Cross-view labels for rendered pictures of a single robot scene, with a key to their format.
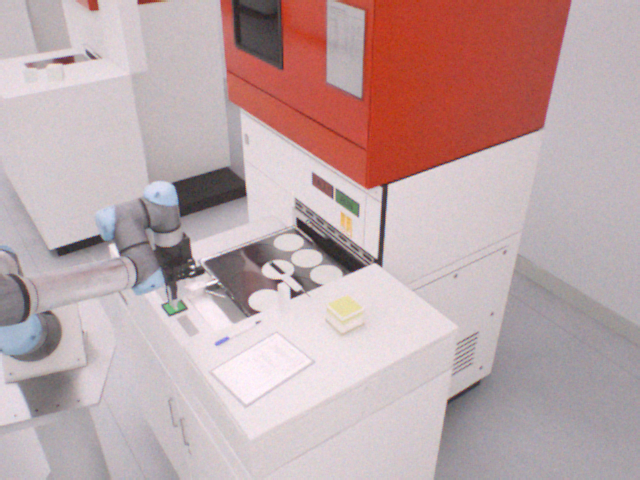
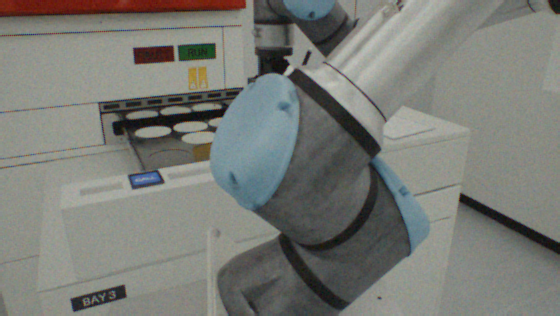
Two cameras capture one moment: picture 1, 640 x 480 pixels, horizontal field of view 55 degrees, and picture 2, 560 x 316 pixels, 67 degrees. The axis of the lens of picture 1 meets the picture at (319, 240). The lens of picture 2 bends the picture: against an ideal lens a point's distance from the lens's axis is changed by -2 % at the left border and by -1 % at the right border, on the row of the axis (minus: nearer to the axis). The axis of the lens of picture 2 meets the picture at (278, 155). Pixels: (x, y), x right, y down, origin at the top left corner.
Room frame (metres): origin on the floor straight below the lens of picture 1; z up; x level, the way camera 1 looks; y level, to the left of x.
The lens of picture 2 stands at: (1.14, 1.18, 1.28)
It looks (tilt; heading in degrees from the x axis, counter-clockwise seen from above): 22 degrees down; 279
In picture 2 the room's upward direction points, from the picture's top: straight up
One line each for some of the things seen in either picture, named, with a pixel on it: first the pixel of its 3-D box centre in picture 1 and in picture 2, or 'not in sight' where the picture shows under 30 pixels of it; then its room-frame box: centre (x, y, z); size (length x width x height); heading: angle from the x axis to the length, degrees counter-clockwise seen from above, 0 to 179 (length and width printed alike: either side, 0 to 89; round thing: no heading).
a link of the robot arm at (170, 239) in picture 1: (166, 232); (272, 36); (1.28, 0.38, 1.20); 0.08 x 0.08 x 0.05
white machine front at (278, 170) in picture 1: (303, 190); (112, 85); (1.81, 0.05, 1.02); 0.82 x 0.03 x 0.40; 35
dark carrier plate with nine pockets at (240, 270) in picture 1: (278, 269); (200, 138); (1.52, 0.13, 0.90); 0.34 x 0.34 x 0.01; 35
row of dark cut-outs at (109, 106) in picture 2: (331, 229); (175, 99); (1.66, -0.04, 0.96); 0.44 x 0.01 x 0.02; 35
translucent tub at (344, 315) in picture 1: (344, 315); not in sight; (1.19, -0.07, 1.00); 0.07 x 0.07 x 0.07; 35
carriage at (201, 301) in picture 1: (204, 312); not in sight; (1.36, 0.34, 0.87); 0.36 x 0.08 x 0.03; 35
